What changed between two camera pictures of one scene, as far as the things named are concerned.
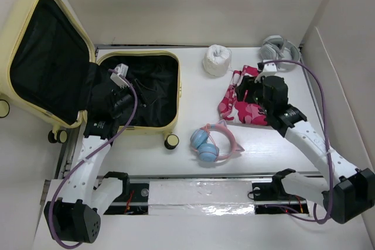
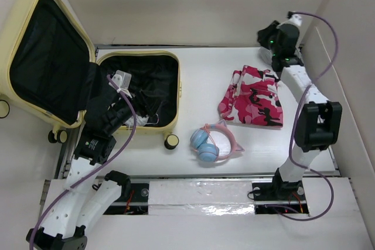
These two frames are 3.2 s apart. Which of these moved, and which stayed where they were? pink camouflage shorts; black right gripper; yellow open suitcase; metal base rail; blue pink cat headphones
Moved: black right gripper
Stayed: blue pink cat headphones; metal base rail; pink camouflage shorts; yellow open suitcase
